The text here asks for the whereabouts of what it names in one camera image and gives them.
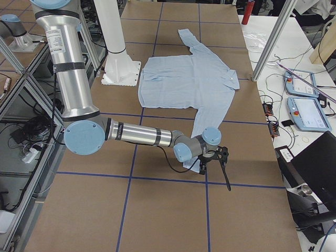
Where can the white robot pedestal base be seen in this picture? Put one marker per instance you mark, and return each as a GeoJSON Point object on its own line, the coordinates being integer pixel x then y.
{"type": "Point", "coordinates": [119, 69]}

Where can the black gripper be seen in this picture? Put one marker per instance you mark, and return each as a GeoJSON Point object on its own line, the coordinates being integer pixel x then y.
{"type": "Point", "coordinates": [204, 159]}

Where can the white power strip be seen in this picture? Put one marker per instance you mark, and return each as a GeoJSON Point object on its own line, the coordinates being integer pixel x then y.
{"type": "Point", "coordinates": [30, 156]}

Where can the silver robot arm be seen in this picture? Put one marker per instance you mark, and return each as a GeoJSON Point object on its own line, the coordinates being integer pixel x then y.
{"type": "Point", "coordinates": [86, 130]}

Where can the red cylindrical bottle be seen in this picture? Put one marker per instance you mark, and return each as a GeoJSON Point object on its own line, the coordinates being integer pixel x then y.
{"type": "Point", "coordinates": [248, 11]}

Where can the blue teach pendant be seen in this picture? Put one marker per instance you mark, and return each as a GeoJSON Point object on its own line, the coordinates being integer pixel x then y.
{"type": "Point", "coordinates": [307, 114]}
{"type": "Point", "coordinates": [297, 87]}

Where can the light blue button shirt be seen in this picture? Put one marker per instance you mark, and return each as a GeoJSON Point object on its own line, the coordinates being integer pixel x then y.
{"type": "Point", "coordinates": [199, 80]}

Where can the upper blue teach pendant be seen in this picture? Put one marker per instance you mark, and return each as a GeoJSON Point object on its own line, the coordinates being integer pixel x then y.
{"type": "Point", "coordinates": [297, 87]}

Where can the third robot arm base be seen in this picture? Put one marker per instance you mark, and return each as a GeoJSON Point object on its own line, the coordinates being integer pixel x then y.
{"type": "Point", "coordinates": [23, 41]}

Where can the aluminium frame post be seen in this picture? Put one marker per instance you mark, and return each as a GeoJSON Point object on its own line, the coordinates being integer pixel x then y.
{"type": "Point", "coordinates": [273, 38]}

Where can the lower blue teach pendant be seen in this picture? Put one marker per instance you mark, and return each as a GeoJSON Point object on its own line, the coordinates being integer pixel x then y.
{"type": "Point", "coordinates": [307, 114]}

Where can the black laptop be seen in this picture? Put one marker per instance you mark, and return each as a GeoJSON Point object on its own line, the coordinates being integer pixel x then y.
{"type": "Point", "coordinates": [311, 176]}

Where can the clear plastic bag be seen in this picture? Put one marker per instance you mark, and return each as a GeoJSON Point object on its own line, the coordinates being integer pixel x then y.
{"type": "Point", "coordinates": [255, 41]}

